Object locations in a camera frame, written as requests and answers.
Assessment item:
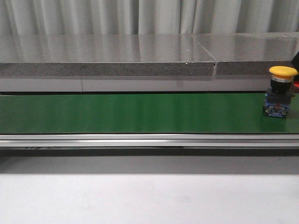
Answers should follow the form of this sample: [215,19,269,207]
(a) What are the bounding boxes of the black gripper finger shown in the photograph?
[291,52,299,70]

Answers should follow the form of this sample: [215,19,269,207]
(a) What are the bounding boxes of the yellow push button back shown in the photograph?
[263,66,298,119]

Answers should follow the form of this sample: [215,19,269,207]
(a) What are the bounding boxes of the red box at right edge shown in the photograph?
[292,81,299,93]

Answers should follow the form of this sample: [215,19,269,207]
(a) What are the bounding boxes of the right grey stone slab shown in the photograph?
[193,32,299,76]

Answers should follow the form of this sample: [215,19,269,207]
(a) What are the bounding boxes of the green conveyor belt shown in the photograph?
[0,93,299,134]

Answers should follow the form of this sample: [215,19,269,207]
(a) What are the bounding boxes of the grey stone countertop slab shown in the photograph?
[0,34,214,77]

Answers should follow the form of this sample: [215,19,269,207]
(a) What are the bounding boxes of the grey pleated curtain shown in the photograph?
[0,0,299,35]

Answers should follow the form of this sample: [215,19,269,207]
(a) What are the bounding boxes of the white cabinet front panel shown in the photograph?
[0,75,271,92]

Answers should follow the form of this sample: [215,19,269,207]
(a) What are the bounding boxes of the aluminium conveyor side rail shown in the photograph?
[0,133,299,149]

